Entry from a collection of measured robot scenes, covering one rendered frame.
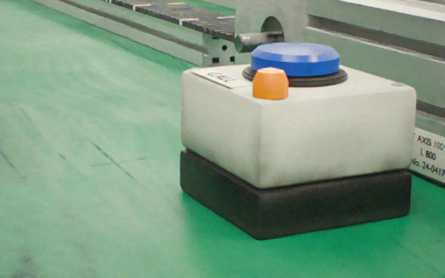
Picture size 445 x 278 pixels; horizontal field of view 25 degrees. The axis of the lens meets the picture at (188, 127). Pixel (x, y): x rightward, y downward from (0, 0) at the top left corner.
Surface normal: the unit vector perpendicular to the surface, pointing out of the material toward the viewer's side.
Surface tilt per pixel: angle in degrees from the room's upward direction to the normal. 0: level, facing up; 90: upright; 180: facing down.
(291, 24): 90
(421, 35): 90
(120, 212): 0
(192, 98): 90
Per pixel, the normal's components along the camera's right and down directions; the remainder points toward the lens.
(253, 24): -0.90, 0.10
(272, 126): 0.43, 0.22
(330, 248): 0.00, -0.97
